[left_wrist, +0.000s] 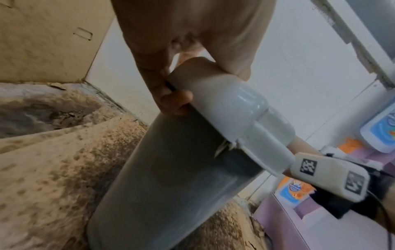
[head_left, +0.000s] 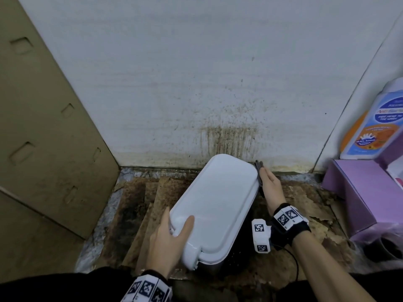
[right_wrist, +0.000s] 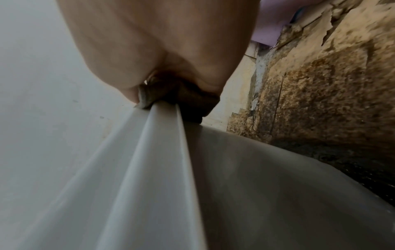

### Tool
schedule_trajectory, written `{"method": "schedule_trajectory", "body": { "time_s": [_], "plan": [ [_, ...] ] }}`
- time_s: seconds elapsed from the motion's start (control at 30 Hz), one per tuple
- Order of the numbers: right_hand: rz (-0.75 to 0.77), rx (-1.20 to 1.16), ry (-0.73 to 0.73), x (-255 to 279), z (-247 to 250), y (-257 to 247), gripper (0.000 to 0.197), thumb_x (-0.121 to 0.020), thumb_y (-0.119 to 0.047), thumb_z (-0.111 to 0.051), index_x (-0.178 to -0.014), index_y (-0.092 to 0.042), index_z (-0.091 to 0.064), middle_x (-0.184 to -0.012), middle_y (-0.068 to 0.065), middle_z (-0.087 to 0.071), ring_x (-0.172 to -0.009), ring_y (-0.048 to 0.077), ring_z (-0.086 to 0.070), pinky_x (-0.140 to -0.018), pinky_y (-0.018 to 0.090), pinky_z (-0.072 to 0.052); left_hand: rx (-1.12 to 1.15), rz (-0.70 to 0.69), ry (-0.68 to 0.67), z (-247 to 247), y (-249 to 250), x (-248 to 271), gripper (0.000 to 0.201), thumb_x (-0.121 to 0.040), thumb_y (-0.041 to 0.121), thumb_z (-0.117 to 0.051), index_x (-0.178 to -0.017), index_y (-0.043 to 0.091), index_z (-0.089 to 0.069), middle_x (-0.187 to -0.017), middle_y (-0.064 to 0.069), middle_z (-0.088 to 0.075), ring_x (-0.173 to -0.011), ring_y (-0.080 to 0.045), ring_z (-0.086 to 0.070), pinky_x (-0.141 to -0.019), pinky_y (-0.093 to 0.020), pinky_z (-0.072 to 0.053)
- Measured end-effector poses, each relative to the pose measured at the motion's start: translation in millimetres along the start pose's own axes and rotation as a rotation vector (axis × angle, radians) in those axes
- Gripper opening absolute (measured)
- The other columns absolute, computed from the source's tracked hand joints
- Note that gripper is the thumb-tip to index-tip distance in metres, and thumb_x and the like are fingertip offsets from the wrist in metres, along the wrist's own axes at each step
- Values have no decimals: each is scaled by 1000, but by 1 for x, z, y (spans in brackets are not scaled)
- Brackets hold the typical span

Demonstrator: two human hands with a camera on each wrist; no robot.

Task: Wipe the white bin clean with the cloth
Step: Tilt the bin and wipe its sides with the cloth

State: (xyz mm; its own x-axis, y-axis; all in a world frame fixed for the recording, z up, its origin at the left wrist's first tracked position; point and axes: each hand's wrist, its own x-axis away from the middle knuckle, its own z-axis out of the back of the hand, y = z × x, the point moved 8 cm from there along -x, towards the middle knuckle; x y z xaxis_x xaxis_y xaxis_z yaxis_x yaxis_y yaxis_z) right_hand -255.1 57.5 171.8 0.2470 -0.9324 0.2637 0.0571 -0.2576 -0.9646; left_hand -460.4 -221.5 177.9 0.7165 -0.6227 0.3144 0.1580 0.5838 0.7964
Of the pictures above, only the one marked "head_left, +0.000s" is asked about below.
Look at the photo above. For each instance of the person's right hand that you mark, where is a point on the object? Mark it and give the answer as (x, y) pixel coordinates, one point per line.
(272, 191)

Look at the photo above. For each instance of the person's left hand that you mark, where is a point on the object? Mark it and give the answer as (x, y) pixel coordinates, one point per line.
(167, 245)

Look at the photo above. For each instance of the white lidded trash bin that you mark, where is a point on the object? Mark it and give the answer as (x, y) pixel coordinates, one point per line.
(217, 204)

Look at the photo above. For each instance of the person's right forearm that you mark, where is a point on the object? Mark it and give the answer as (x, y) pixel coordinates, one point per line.
(330, 270)

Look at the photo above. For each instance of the person's black clothing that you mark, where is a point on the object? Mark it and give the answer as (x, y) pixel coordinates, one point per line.
(63, 287)

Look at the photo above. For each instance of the stained brown cardboard sheet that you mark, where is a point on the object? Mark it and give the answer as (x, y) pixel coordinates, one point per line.
(151, 217)

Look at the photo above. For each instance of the purple cardboard display box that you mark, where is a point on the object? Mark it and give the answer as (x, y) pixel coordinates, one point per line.
(362, 194)

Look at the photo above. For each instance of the white bottle blue orange label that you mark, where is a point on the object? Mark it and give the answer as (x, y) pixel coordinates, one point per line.
(371, 125)

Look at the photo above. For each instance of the dark drink cup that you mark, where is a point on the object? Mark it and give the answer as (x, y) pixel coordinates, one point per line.
(382, 248)

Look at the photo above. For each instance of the brown cardboard panel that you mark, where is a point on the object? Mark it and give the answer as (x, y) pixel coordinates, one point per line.
(47, 154)

